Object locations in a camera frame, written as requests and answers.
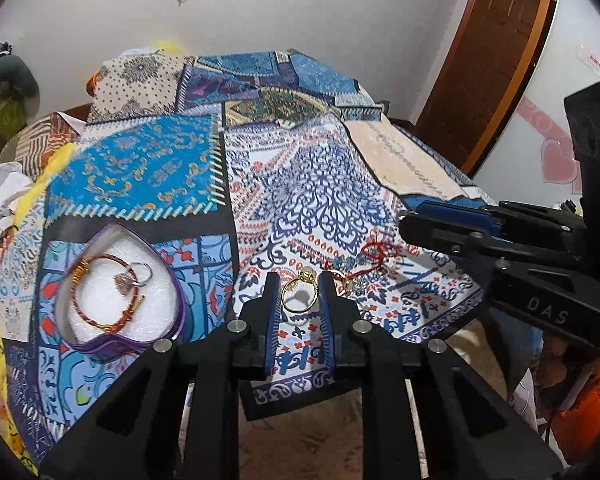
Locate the brown wooden door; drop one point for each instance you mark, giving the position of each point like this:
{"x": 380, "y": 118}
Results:
{"x": 495, "y": 60}

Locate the orange cloth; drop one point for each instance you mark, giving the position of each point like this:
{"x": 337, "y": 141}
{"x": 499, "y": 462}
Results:
{"x": 587, "y": 405}

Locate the dark clothes pile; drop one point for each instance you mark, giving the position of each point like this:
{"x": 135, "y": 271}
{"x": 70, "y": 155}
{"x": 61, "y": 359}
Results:
{"x": 10, "y": 72}

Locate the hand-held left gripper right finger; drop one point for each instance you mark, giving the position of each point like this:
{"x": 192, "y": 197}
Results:
{"x": 327, "y": 327}

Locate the red and white wall sticker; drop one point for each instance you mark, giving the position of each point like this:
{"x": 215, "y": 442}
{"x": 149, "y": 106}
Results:
{"x": 594, "y": 61}

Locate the white crumpled cloth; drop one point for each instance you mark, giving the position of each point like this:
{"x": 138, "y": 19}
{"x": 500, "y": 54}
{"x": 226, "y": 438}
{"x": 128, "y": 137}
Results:
{"x": 0, "y": 195}

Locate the yellow cloth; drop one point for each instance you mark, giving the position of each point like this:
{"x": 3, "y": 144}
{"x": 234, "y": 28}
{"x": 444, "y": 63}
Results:
{"x": 40, "y": 175}

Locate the blue patchwork printed blanket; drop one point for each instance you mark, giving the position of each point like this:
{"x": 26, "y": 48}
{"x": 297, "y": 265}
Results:
{"x": 180, "y": 170}

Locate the pink heart wall stickers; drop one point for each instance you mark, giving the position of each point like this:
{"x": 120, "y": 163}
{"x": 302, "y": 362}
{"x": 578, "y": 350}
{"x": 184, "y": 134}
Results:
{"x": 555, "y": 160}

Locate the purple heart-shaped jewelry box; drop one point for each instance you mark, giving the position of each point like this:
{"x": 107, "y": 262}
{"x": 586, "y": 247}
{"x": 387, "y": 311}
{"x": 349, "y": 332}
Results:
{"x": 105, "y": 342}

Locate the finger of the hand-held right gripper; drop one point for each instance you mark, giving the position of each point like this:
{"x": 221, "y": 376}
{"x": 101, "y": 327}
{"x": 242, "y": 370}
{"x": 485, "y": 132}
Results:
{"x": 430, "y": 232}
{"x": 455, "y": 214}

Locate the brown patterned cloth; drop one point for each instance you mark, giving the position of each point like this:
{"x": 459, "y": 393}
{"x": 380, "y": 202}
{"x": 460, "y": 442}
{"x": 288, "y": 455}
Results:
{"x": 45, "y": 140}

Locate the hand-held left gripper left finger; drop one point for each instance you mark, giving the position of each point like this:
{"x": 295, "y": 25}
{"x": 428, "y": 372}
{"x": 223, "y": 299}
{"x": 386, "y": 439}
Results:
{"x": 270, "y": 327}

